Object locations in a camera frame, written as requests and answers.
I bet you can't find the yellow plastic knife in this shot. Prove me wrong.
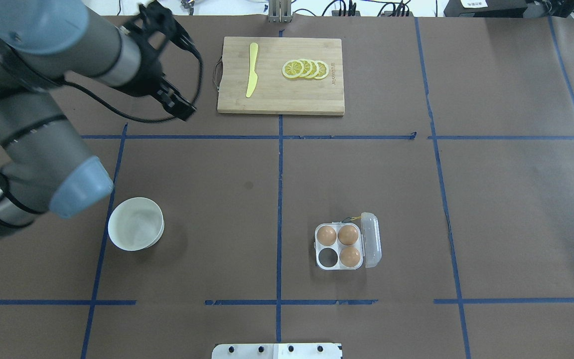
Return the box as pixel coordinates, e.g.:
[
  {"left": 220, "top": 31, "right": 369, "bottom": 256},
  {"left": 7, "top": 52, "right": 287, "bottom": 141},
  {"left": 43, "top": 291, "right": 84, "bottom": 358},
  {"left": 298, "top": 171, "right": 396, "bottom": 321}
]
[{"left": 246, "top": 42, "right": 259, "bottom": 98}]

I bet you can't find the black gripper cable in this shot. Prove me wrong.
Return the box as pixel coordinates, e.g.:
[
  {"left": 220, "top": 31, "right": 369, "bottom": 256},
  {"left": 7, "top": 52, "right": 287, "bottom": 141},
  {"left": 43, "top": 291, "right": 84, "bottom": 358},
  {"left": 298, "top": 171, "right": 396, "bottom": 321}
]
[{"left": 63, "top": 47, "right": 204, "bottom": 124}]

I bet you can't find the clear plastic egg box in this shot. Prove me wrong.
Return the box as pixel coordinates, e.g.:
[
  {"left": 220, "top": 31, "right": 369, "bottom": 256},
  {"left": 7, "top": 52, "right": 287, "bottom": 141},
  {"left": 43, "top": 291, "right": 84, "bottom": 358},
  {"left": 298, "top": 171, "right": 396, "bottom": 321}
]
[{"left": 313, "top": 212, "right": 382, "bottom": 271}]

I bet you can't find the wooden cutting board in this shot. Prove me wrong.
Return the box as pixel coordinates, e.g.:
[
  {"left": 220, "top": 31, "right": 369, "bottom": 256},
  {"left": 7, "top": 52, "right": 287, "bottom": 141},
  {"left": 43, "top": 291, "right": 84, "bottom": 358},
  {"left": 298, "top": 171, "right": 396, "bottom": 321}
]
[{"left": 217, "top": 36, "right": 345, "bottom": 116}]

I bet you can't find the aluminium frame post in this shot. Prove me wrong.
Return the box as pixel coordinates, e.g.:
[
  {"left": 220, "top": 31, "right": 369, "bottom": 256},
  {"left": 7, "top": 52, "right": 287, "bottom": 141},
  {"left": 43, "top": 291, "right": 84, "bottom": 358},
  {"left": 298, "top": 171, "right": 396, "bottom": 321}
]
[{"left": 268, "top": 0, "right": 293, "bottom": 23}]

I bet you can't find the lemon slice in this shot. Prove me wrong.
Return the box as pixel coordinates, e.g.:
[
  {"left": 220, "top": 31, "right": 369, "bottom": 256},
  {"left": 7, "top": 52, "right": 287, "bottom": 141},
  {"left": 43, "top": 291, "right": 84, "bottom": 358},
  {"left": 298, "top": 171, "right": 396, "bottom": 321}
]
[
  {"left": 298, "top": 58, "right": 313, "bottom": 79},
  {"left": 313, "top": 60, "right": 329, "bottom": 80},
  {"left": 303, "top": 60, "right": 319, "bottom": 79},
  {"left": 281, "top": 60, "right": 305, "bottom": 79}
]

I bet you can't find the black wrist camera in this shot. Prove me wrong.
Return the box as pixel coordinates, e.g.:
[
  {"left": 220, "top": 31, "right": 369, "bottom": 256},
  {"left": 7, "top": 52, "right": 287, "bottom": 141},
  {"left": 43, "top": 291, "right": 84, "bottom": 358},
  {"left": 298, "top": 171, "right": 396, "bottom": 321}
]
[{"left": 122, "top": 0, "right": 202, "bottom": 62}]

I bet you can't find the brown egg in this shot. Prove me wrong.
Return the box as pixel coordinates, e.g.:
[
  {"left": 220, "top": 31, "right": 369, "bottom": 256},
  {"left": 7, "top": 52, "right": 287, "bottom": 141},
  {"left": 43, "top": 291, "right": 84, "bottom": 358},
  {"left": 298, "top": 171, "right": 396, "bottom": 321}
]
[
  {"left": 339, "top": 247, "right": 362, "bottom": 268},
  {"left": 337, "top": 224, "right": 360, "bottom": 246},
  {"left": 316, "top": 225, "right": 337, "bottom": 247}
]

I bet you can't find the white bowl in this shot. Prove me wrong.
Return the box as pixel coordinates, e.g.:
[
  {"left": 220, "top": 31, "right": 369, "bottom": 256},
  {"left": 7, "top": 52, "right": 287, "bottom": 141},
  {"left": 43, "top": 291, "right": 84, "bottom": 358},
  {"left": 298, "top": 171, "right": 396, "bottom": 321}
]
[{"left": 107, "top": 197, "right": 165, "bottom": 252}]

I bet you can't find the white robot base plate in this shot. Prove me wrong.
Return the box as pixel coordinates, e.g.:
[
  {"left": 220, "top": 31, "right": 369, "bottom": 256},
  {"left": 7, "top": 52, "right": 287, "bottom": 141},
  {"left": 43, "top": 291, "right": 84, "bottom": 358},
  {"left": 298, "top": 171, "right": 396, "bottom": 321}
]
[{"left": 211, "top": 343, "right": 343, "bottom": 359}]

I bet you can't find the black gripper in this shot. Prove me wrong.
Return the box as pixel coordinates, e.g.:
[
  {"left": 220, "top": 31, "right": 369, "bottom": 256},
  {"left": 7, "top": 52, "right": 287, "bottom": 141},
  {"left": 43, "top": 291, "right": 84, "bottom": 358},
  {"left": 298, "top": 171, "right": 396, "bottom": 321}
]
[{"left": 118, "top": 30, "right": 198, "bottom": 121}]

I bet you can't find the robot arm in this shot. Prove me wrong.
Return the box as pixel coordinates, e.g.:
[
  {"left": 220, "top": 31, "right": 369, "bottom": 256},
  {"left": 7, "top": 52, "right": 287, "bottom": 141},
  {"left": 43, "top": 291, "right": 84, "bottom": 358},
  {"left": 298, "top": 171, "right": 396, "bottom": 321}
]
[{"left": 0, "top": 0, "right": 204, "bottom": 239}]

